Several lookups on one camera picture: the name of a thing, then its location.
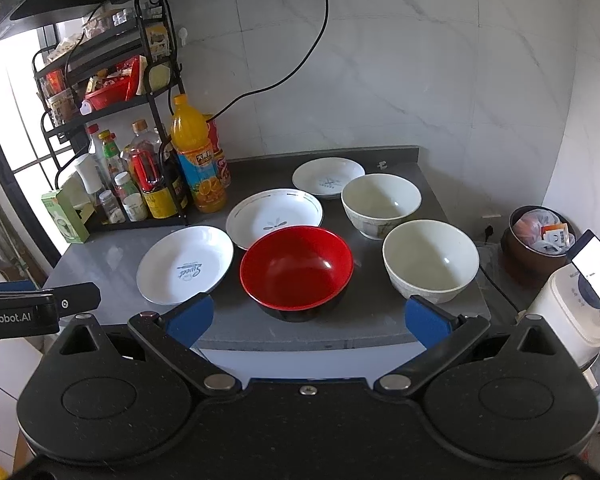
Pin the green cardboard box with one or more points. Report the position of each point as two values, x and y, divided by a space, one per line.
70 208

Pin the small white cap jar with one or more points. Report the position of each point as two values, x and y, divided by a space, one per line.
130 197

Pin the small spice jar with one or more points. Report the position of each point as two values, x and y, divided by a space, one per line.
111 207

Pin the dark soy sauce bottle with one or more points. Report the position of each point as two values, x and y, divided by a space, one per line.
153 164

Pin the orange juice bottle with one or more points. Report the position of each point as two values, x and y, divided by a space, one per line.
190 138

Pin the red plastic basket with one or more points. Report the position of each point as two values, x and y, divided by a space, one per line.
117 83

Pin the white kitchen appliance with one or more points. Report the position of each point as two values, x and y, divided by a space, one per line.
574 320

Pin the white patterned bowl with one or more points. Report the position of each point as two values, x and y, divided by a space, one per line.
377 203

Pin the brown pot with packets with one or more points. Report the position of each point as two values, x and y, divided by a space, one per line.
537 239

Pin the red snack can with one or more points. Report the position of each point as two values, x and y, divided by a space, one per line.
220 161

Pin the white plate Bakery print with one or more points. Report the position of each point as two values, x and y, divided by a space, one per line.
326 177

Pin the white plate flower print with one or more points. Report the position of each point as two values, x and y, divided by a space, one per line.
263 213

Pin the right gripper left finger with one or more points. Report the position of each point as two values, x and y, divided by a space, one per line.
169 337

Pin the red black bowl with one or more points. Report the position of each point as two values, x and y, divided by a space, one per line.
298 273

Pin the white plate Sweet print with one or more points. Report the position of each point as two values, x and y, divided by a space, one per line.
184 264

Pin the black wire kitchen rack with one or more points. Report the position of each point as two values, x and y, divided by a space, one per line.
108 38

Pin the white squeeze bottle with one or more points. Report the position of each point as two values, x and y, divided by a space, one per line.
86 168

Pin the green label sauce bottle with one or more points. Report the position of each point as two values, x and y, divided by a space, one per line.
112 156

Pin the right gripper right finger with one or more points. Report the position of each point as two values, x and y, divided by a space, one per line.
447 339

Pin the smartphone with lit screen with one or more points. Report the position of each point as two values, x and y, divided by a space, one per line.
584 254

